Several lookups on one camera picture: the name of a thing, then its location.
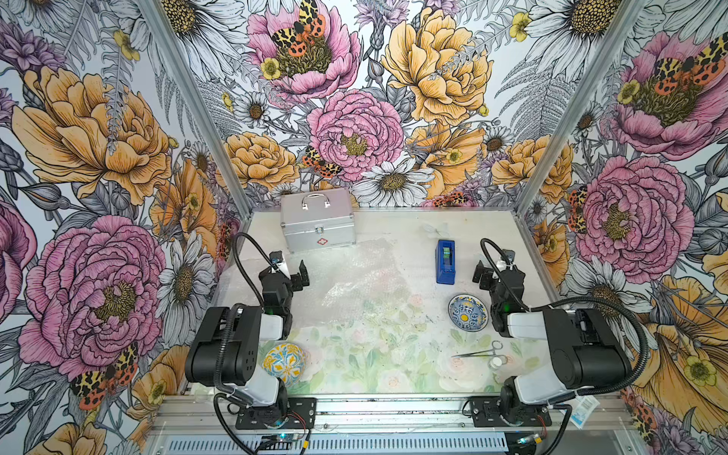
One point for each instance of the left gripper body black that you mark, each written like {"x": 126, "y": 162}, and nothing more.
{"x": 282, "y": 279}

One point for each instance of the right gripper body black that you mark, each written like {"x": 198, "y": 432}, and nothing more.
{"x": 500, "y": 278}

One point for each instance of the blue yellow patterned bowl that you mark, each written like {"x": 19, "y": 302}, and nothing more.
{"x": 468, "y": 313}

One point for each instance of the clear bubble wrap sheet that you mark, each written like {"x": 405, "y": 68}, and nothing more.
{"x": 349, "y": 284}

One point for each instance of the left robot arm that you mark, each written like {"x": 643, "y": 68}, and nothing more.
{"x": 243, "y": 353}

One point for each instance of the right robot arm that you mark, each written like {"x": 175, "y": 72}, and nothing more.
{"x": 584, "y": 356}

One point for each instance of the blue tape dispenser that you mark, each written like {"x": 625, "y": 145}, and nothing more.
{"x": 445, "y": 267}

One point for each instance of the silver scissors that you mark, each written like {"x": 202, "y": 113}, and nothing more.
{"x": 494, "y": 351}

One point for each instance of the silver aluminium case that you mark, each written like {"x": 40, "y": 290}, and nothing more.
{"x": 322, "y": 219}

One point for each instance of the small white tape roll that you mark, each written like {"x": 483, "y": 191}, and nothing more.
{"x": 497, "y": 362}

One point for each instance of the upside-down yellow blue bowl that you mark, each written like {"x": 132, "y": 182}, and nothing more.
{"x": 287, "y": 362}

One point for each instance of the white blue packet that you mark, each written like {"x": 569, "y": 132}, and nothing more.
{"x": 583, "y": 407}

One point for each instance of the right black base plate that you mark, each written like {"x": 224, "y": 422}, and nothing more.
{"x": 488, "y": 412}

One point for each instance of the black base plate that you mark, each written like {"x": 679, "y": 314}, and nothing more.
{"x": 488, "y": 412}
{"x": 299, "y": 413}

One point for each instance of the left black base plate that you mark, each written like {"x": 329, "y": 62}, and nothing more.
{"x": 299, "y": 413}

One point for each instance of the aluminium front rail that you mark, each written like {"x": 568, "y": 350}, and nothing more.
{"x": 335, "y": 413}

